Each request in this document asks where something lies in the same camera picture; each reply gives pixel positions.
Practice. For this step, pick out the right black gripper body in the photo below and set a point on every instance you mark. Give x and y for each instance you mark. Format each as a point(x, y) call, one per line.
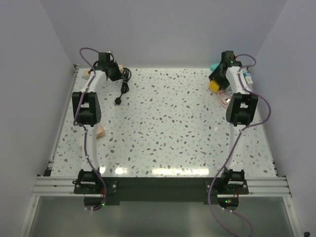
point(219, 78)

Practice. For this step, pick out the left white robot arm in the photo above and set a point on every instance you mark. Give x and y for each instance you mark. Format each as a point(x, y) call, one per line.
point(87, 115)

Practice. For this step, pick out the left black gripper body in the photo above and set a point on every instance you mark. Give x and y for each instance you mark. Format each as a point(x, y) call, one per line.
point(116, 74)

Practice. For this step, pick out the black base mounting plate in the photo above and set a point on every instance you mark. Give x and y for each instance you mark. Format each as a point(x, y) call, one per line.
point(127, 189)

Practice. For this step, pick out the teal power strip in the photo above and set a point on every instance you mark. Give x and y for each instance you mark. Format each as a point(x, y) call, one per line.
point(214, 66)

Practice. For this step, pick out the beige cube plug adapter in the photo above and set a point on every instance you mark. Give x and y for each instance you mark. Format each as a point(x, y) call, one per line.
point(100, 133)

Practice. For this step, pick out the white cube plug adapter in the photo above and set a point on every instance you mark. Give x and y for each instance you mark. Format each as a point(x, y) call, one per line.
point(80, 142)

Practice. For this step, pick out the white charger block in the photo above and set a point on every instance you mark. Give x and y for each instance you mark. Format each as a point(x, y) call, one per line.
point(249, 82)

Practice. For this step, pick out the green small charger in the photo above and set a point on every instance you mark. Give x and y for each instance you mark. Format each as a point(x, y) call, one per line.
point(246, 73)

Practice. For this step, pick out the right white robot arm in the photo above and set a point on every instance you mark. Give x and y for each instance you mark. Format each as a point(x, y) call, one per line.
point(240, 111)

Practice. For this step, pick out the yellow cube socket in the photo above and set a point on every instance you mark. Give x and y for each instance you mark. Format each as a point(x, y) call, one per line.
point(214, 86)

